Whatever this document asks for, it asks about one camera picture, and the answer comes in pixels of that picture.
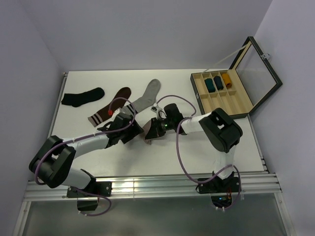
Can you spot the grey striped sock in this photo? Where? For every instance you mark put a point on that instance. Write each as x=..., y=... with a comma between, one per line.
x=146, y=100

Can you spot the black sock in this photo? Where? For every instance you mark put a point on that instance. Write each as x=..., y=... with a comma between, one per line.
x=77, y=100

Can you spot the teal rolled sock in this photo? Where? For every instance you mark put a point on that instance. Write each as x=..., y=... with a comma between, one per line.
x=209, y=85

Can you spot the aluminium frame rail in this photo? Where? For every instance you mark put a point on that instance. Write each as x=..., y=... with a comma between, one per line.
x=153, y=187

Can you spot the mustard rolled sock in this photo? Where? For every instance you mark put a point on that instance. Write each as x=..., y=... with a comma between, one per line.
x=227, y=80

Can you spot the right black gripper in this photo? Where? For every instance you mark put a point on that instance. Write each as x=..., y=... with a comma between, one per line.
x=155, y=131

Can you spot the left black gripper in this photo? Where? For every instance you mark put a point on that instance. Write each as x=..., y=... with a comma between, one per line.
x=135, y=130

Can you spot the brown striped sock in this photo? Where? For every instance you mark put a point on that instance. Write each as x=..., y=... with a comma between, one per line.
x=106, y=112

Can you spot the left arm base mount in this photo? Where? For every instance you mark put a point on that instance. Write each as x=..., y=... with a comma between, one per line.
x=89, y=198

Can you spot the black compartment box with lid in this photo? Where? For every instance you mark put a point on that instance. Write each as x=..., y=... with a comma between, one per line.
x=254, y=80

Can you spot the beige sock with red stripes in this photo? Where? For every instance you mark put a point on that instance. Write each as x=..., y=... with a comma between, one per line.
x=146, y=129

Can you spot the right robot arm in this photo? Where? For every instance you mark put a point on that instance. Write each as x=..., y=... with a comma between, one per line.
x=221, y=130

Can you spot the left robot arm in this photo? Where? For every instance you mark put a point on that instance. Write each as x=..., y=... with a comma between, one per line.
x=53, y=162

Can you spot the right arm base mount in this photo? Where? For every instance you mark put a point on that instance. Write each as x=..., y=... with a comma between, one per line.
x=225, y=186

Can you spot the dark blue rolled sock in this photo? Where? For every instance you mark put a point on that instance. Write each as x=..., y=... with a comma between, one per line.
x=218, y=83

